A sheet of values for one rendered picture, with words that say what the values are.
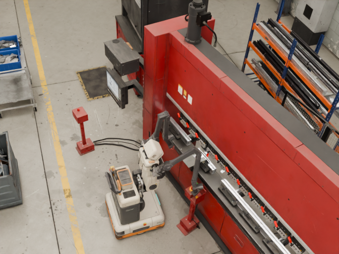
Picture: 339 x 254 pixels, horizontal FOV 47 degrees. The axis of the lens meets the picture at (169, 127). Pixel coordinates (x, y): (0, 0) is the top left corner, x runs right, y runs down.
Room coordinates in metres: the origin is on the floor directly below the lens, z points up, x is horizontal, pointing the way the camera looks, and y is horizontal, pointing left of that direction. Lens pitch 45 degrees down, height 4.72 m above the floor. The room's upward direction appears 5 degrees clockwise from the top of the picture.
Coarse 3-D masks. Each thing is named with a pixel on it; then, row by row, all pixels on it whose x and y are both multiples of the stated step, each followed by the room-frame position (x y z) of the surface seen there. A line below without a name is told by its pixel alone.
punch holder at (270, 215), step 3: (267, 207) 2.30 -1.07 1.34; (264, 210) 2.32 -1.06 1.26; (267, 210) 2.29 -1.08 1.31; (267, 213) 2.28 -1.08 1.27; (270, 213) 2.25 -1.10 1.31; (264, 216) 2.29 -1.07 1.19; (267, 216) 2.26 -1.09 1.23; (270, 216) 2.24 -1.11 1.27; (273, 216) 2.22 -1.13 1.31; (267, 219) 2.25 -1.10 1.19; (270, 219) 2.23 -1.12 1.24; (273, 219) 2.21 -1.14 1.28; (276, 219) 2.24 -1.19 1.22; (270, 222) 2.22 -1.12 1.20; (273, 222) 2.23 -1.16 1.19
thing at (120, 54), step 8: (112, 40) 4.18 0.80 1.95; (120, 40) 4.20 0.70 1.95; (112, 48) 4.01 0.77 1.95; (120, 48) 4.02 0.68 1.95; (128, 48) 4.04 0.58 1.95; (112, 56) 3.92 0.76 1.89; (120, 56) 3.86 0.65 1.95; (128, 56) 3.87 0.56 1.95; (136, 56) 3.88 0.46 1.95; (112, 64) 3.94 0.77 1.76; (120, 64) 3.76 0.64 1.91; (128, 64) 3.77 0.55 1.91; (136, 64) 3.83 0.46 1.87; (120, 72) 3.75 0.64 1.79; (128, 72) 3.77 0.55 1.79
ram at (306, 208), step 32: (192, 96) 3.48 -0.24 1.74; (224, 96) 3.06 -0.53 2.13; (224, 128) 2.98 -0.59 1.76; (256, 128) 2.65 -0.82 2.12; (256, 160) 2.56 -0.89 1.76; (288, 160) 2.30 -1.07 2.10; (288, 192) 2.19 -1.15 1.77; (320, 192) 1.98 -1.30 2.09; (288, 224) 2.08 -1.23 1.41; (320, 224) 1.87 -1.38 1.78
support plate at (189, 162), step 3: (189, 156) 3.19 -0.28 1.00; (192, 156) 3.20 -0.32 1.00; (186, 159) 3.14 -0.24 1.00; (189, 159) 3.14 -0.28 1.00; (192, 159) 3.15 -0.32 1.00; (201, 159) 3.16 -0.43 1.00; (204, 159) 3.16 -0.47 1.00; (186, 162) 3.09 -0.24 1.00; (189, 162) 3.10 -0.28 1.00; (192, 162) 3.10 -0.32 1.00; (189, 165) 3.05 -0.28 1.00; (192, 165) 3.05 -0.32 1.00
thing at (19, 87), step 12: (24, 60) 5.09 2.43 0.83; (0, 72) 4.61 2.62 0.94; (12, 72) 4.77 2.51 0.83; (24, 72) 4.79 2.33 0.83; (0, 84) 5.03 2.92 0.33; (12, 84) 5.06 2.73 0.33; (24, 84) 5.08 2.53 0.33; (0, 96) 4.73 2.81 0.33; (12, 96) 4.75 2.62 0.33; (24, 96) 4.78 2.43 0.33; (12, 108) 4.61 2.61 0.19; (36, 108) 4.78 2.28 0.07
